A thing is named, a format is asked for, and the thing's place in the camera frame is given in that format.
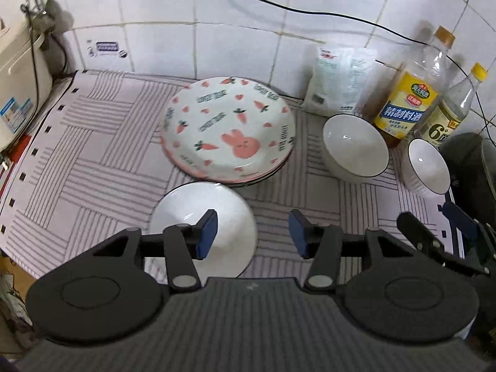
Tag white salt bag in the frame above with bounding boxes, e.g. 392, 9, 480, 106
302, 46, 378, 117

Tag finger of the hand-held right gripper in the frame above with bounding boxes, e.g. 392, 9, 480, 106
397, 212, 447, 266
443, 201, 491, 267

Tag wall sticker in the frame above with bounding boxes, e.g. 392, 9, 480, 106
84, 40, 129, 60

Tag large cooking wine bottle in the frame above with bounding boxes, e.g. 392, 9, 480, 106
373, 26, 457, 149

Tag white bowl dark rim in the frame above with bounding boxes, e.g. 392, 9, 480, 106
401, 138, 451, 196
149, 182, 259, 280
322, 113, 390, 182

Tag white sun print plate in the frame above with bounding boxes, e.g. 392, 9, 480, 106
174, 151, 293, 189

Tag dark cooking pot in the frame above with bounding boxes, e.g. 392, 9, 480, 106
439, 132, 496, 237

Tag striped white tablecloth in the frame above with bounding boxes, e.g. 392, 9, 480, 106
0, 69, 466, 280

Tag white rice cooker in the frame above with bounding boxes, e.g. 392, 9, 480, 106
0, 0, 54, 152

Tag pink rabbit print plate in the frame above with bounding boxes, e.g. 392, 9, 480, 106
160, 77, 297, 181

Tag metal ladle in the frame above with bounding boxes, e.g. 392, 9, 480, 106
19, 0, 74, 33

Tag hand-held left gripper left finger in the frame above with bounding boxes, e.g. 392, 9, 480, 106
87, 208, 218, 293

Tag black power cable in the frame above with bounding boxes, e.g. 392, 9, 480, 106
186, 0, 496, 140

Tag small clear vinegar bottle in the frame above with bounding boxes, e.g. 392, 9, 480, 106
418, 63, 488, 148

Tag black rice cooker cord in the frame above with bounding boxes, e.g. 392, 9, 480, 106
19, 2, 76, 80

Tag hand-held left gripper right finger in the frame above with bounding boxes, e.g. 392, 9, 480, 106
288, 208, 419, 293

